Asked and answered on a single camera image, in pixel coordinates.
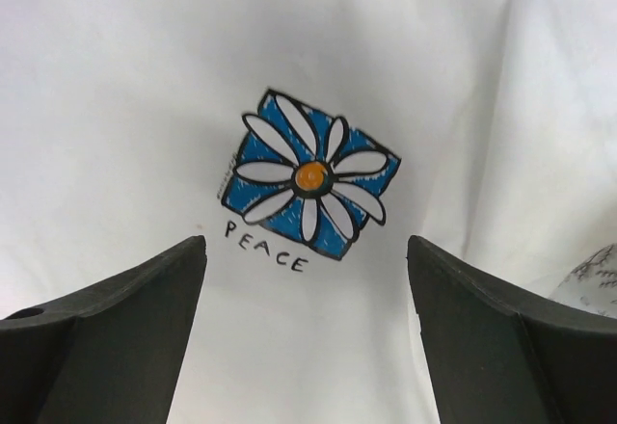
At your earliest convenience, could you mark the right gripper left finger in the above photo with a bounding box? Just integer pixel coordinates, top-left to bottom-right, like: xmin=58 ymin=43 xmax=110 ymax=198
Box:
xmin=1 ymin=236 xmax=207 ymax=423

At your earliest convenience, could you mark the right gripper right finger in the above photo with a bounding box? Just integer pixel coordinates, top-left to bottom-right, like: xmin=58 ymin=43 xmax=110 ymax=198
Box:
xmin=407 ymin=235 xmax=616 ymax=423

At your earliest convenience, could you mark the white daisy print t-shirt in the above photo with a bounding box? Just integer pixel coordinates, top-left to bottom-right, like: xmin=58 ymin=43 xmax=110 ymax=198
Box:
xmin=1 ymin=0 xmax=616 ymax=423

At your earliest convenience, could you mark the floral patterned table mat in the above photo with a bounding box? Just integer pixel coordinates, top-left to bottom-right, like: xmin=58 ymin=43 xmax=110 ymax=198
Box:
xmin=550 ymin=244 xmax=617 ymax=319

